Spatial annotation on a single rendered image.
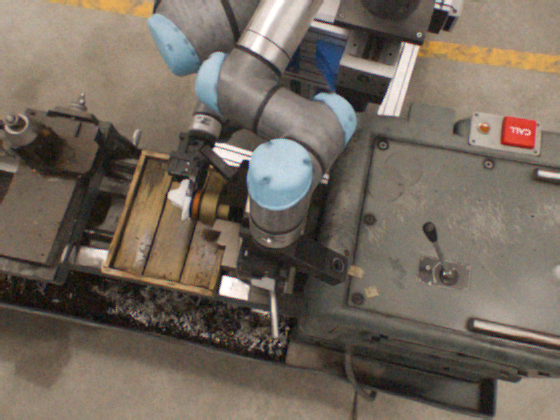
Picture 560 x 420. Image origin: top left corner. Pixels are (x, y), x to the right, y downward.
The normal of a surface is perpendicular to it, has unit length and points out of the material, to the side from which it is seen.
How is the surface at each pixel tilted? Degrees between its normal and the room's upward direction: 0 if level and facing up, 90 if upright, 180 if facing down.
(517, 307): 0
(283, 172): 15
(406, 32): 0
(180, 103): 0
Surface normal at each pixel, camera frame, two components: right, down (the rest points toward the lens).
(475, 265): -0.02, -0.32
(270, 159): 0.04, -0.53
